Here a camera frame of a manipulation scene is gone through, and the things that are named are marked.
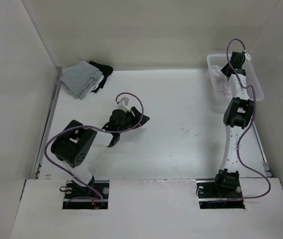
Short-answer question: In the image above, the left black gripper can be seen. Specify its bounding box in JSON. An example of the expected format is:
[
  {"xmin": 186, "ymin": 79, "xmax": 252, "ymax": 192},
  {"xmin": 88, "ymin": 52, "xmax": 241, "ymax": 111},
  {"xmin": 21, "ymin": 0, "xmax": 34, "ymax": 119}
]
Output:
[{"xmin": 117, "ymin": 107, "xmax": 149, "ymax": 134}]

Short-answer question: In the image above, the white tank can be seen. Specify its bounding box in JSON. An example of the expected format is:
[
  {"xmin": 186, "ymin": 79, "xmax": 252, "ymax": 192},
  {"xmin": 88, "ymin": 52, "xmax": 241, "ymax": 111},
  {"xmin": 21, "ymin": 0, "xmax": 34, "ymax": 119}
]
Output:
[
  {"xmin": 211, "ymin": 65, "xmax": 232, "ymax": 99},
  {"xmin": 92, "ymin": 75, "xmax": 104, "ymax": 91}
]

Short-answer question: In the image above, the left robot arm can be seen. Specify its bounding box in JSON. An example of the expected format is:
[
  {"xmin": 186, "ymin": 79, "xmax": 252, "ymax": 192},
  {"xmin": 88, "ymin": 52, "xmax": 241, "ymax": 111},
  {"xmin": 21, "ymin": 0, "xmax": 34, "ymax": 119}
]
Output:
[{"xmin": 50, "ymin": 107, "xmax": 150, "ymax": 199}]

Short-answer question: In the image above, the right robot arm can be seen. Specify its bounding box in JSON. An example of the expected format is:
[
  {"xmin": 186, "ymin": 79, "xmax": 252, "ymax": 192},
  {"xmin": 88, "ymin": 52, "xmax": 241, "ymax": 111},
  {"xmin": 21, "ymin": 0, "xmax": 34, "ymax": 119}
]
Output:
[{"xmin": 212, "ymin": 52, "xmax": 254, "ymax": 198}]

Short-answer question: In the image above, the folded white tank top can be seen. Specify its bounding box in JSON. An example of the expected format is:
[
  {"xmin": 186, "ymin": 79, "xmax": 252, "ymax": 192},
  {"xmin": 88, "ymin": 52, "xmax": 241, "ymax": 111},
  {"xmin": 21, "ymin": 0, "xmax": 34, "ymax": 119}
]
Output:
[{"xmin": 92, "ymin": 75, "xmax": 104, "ymax": 91}]

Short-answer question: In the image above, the folded black tank top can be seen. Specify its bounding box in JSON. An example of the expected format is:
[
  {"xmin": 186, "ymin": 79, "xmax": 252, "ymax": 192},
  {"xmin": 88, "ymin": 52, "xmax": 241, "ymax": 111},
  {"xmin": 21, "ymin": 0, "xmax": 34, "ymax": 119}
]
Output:
[{"xmin": 89, "ymin": 61, "xmax": 113, "ymax": 93}]

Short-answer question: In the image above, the folded grey tank top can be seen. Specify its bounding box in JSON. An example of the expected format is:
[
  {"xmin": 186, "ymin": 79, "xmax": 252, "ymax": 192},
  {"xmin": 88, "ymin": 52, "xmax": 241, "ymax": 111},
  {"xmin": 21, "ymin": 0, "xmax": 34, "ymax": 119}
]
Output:
[{"xmin": 61, "ymin": 61, "xmax": 102, "ymax": 100}]

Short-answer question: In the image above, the white plastic basket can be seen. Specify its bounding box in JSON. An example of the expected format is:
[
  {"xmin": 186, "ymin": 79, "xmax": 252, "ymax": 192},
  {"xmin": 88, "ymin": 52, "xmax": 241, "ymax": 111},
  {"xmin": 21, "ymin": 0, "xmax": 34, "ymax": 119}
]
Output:
[{"xmin": 206, "ymin": 54, "xmax": 264, "ymax": 106}]

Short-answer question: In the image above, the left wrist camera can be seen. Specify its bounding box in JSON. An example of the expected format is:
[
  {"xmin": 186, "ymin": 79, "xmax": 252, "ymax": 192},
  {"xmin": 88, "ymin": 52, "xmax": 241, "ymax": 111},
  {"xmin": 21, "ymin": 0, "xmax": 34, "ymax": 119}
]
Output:
[{"xmin": 117, "ymin": 97, "xmax": 130, "ymax": 112}]

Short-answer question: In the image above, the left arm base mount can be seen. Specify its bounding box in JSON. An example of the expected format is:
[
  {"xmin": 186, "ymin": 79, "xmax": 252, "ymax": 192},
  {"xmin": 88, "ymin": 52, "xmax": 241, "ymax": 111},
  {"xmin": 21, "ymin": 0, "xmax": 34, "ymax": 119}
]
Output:
[{"xmin": 59, "ymin": 179, "xmax": 110, "ymax": 210}]

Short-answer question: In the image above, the left metal table rail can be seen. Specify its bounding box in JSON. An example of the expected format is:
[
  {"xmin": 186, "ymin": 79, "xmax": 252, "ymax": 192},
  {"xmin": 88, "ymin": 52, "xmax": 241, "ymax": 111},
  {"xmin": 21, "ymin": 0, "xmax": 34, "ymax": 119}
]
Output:
[{"xmin": 30, "ymin": 66, "xmax": 62, "ymax": 179}]

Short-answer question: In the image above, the metal table rail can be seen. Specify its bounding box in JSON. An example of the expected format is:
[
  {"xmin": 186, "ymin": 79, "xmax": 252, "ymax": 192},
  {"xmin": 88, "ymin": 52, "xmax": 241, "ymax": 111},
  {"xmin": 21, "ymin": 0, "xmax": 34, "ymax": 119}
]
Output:
[
  {"xmin": 253, "ymin": 123, "xmax": 272, "ymax": 178},
  {"xmin": 30, "ymin": 66, "xmax": 62, "ymax": 179}
]

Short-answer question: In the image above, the right metal table rail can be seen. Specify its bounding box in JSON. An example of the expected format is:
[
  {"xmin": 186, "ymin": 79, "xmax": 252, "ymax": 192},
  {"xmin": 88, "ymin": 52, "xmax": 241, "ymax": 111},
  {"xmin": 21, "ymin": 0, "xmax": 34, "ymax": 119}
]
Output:
[{"xmin": 253, "ymin": 123, "xmax": 272, "ymax": 178}]

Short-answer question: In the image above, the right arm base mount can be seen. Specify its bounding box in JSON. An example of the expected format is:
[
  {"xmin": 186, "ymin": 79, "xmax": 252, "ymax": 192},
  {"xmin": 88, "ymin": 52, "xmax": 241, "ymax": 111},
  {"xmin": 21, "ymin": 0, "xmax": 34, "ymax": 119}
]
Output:
[{"xmin": 196, "ymin": 180, "xmax": 245, "ymax": 209}]

